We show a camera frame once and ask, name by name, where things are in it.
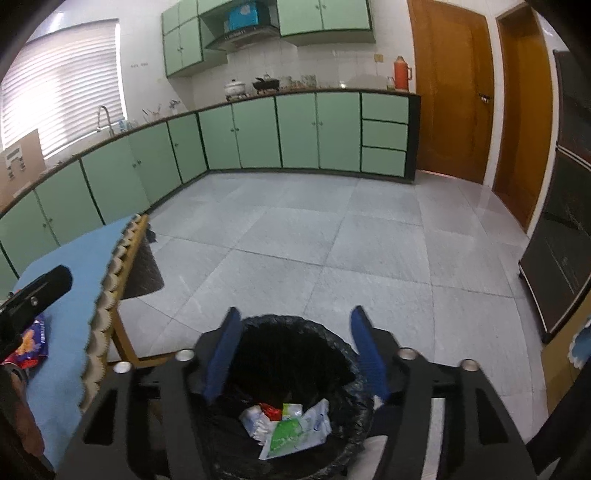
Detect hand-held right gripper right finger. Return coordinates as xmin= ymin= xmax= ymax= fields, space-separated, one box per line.
xmin=348 ymin=305 xmax=539 ymax=480

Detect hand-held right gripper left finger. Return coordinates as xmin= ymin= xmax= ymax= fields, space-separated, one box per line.
xmin=54 ymin=306 xmax=244 ymax=480

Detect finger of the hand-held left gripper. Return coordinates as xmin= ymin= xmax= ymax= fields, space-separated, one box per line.
xmin=0 ymin=265 xmax=74 ymax=352

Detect red snack bag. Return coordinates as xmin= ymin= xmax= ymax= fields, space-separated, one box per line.
xmin=0 ymin=314 xmax=49 ymax=370

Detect bin with black bag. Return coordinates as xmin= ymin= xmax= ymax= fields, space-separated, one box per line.
xmin=198 ymin=315 xmax=375 ymax=480

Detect white tissue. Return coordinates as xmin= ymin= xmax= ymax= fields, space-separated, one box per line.
xmin=239 ymin=405 xmax=271 ymax=446

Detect white wipe packet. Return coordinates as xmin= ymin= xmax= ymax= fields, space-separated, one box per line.
xmin=295 ymin=399 xmax=332 ymax=441

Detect teal tissue packet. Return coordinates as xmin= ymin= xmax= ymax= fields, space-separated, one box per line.
xmin=259 ymin=403 xmax=319 ymax=460

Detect person's left hand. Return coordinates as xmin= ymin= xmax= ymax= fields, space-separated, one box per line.
xmin=0 ymin=367 xmax=46 ymax=462

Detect blue tablecloth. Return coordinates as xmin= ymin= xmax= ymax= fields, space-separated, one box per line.
xmin=11 ymin=222 xmax=134 ymax=467

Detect wooden table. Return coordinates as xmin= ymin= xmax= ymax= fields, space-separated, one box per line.
xmin=106 ymin=216 xmax=177 ymax=370

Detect cardboard box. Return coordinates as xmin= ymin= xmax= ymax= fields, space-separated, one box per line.
xmin=0 ymin=129 xmax=47 ymax=208

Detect steel faucet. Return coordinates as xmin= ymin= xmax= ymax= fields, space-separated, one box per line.
xmin=97 ymin=105 xmax=116 ymax=137

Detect white window blind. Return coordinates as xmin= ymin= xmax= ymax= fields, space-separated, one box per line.
xmin=0 ymin=18 xmax=127 ymax=158

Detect green base cabinets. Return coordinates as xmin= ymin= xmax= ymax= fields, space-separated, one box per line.
xmin=0 ymin=90 xmax=422 ymax=287

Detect black cabinet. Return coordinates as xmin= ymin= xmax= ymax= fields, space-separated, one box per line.
xmin=518 ymin=48 xmax=591 ymax=344

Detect black wok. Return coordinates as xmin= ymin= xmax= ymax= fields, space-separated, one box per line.
xmin=252 ymin=74 xmax=281 ymax=95

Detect wooden door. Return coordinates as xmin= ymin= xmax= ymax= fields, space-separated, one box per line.
xmin=407 ymin=0 xmax=496 ymax=185
xmin=492 ymin=2 xmax=566 ymax=234

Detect orange thermos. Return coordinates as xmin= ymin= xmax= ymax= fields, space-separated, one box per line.
xmin=393 ymin=56 xmax=413 ymax=91

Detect black range hood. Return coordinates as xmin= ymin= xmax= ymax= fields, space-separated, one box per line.
xmin=204 ymin=25 xmax=280 ymax=51

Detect blue box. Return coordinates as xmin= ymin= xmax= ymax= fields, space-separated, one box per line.
xmin=225 ymin=2 xmax=260 ymax=32

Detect green wall cabinets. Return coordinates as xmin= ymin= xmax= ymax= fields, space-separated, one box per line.
xmin=161 ymin=0 xmax=376 ymax=78

